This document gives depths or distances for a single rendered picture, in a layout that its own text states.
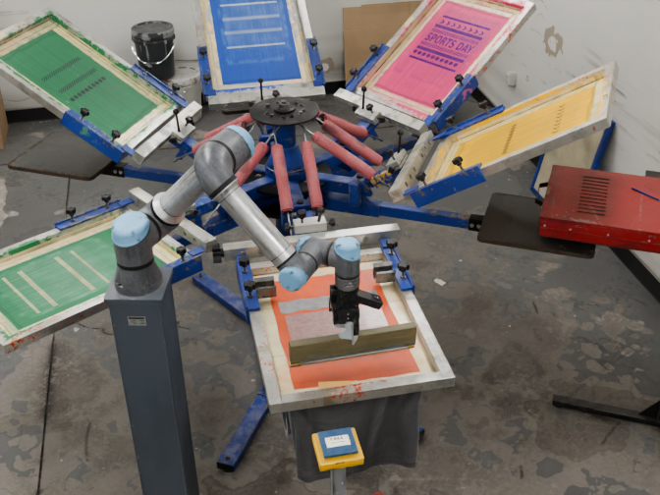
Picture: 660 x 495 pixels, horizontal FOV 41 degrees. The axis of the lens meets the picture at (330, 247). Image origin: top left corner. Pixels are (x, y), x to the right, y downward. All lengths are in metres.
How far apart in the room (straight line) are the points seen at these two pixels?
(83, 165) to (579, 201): 2.24
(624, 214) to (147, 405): 1.89
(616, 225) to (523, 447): 1.13
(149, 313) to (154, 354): 0.16
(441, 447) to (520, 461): 0.34
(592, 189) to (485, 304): 1.35
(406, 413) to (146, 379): 0.87
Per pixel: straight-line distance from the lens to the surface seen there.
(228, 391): 4.23
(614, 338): 4.70
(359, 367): 2.84
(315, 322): 3.03
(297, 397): 2.68
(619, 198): 3.61
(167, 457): 3.24
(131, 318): 2.85
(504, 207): 3.77
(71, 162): 4.30
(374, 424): 2.95
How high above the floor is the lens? 2.78
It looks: 32 degrees down
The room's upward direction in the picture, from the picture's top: 1 degrees counter-clockwise
